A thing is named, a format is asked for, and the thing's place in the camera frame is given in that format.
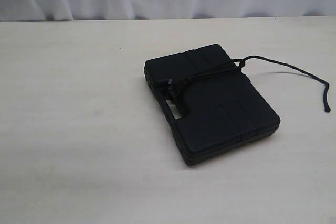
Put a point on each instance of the black plastic case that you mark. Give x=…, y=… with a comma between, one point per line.
x=214, y=115

